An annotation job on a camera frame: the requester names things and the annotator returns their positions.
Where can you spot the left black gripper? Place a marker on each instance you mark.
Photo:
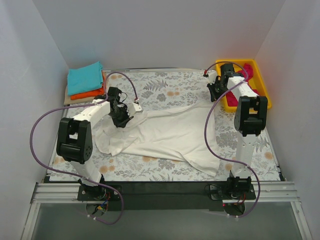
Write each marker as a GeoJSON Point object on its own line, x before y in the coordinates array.
{"type": "Point", "coordinates": [121, 115]}

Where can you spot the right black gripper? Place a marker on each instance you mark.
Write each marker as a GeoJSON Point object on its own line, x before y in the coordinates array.
{"type": "Point", "coordinates": [215, 88]}

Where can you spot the white t shirt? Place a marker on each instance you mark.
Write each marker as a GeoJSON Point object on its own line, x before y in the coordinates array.
{"type": "Point", "coordinates": [171, 134]}

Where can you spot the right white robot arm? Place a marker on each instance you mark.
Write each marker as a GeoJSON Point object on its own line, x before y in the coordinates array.
{"type": "Point", "coordinates": [249, 121]}

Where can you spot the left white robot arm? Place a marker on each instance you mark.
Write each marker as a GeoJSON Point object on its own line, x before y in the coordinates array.
{"type": "Point", "coordinates": [75, 143]}

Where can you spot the folded orange t shirt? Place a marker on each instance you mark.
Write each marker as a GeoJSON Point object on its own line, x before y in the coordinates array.
{"type": "Point", "coordinates": [88, 94]}

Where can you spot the magenta t shirt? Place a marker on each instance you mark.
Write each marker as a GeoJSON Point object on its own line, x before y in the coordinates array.
{"type": "Point", "coordinates": [231, 99]}

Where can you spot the yellow plastic bin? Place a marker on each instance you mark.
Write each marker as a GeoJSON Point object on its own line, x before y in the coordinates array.
{"type": "Point", "coordinates": [256, 82]}

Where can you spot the floral patterned table mat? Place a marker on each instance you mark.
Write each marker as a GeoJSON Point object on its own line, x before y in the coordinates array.
{"type": "Point", "coordinates": [169, 89]}

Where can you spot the folded teal t shirt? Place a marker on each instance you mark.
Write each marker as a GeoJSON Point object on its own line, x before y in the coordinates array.
{"type": "Point", "coordinates": [85, 79]}

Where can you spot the folded beige t shirt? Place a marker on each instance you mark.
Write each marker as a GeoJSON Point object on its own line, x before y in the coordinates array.
{"type": "Point", "coordinates": [68, 101]}

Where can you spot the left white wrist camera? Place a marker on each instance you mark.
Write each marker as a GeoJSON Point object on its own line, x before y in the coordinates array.
{"type": "Point", "coordinates": [134, 108]}

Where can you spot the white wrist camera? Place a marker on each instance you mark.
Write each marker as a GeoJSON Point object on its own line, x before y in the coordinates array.
{"type": "Point", "coordinates": [134, 108]}
{"type": "Point", "coordinates": [211, 76]}

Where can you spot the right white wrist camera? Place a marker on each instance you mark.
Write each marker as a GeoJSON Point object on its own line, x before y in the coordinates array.
{"type": "Point", "coordinates": [211, 76]}

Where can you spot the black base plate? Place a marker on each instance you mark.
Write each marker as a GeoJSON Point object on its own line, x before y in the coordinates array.
{"type": "Point", "coordinates": [161, 195]}

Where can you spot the aluminium frame rail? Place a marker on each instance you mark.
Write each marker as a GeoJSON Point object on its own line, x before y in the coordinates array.
{"type": "Point", "coordinates": [166, 211]}

